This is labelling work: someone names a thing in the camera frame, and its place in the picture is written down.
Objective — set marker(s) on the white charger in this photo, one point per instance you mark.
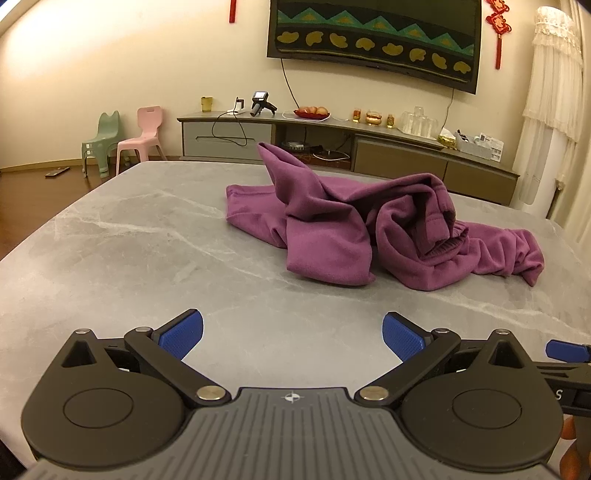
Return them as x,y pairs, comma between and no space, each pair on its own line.
238,105

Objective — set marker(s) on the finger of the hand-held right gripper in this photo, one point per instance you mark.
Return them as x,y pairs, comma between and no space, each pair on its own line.
569,351

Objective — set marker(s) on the black round pan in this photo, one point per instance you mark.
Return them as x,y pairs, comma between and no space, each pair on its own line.
298,147

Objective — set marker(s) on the person's right hand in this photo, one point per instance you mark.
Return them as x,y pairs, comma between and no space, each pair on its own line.
577,459

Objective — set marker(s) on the white storage box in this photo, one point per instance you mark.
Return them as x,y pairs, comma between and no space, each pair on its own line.
478,146

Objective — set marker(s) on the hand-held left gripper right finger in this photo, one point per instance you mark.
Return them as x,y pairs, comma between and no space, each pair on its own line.
401,337

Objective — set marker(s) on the green plastic child chair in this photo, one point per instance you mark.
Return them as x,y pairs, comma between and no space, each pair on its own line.
99,147

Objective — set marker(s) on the dark round tray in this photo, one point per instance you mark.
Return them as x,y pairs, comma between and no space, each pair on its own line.
331,155

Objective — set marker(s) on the gold box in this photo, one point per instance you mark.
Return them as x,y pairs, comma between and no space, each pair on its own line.
447,139

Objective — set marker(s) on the wall television with patterned cover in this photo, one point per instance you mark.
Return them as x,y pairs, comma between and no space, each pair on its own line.
369,27

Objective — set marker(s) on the black handheld device with screen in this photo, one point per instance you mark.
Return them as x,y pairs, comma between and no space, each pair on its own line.
259,98

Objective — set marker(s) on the purple pants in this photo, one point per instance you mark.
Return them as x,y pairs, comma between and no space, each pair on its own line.
323,221

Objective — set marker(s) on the long grey television cabinet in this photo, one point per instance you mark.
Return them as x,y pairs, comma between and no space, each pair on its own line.
397,157

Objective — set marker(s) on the yellow cup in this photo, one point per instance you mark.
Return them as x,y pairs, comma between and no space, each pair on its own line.
206,104

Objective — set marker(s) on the clear glass cup set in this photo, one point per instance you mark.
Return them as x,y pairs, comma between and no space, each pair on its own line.
418,123

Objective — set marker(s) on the wide amber glass jar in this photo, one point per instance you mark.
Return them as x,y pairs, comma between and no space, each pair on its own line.
374,118

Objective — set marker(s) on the pink plastic child chair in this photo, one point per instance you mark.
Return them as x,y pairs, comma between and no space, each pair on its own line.
145,138

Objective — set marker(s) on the red fruit plate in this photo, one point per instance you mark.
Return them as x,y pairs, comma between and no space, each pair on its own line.
313,116

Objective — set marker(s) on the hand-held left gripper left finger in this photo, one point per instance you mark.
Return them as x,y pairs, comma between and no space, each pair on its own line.
183,331

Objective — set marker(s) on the red hanging strip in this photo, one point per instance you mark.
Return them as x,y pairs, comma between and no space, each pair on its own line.
233,9

